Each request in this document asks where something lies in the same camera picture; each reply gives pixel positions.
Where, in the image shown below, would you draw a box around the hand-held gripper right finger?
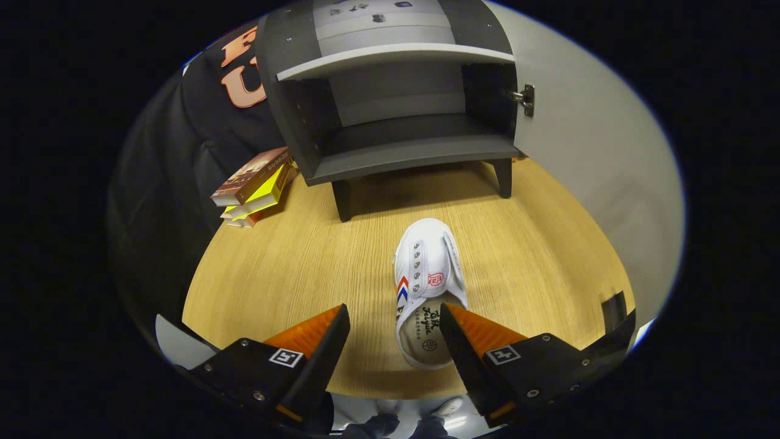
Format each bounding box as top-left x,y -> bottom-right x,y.
439,303 -> 611,427

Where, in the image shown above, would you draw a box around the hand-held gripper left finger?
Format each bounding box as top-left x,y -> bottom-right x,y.
189,304 -> 351,427

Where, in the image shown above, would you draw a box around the white canvas shoe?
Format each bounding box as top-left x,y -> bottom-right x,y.
393,218 -> 469,369

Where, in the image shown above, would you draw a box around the dark grey shoe cabinet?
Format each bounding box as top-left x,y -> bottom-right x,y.
256,0 -> 537,222

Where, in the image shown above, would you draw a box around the person's white sneaker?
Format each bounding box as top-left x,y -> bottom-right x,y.
430,396 -> 464,421

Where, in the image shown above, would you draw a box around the person's dark trouser legs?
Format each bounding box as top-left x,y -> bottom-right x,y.
341,412 -> 458,439

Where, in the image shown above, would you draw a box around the yellow book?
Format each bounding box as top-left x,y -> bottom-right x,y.
221,162 -> 294,219

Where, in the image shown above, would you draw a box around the brown book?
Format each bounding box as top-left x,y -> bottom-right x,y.
210,146 -> 293,207

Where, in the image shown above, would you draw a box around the black backdrop cloth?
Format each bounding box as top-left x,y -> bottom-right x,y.
107,18 -> 287,330

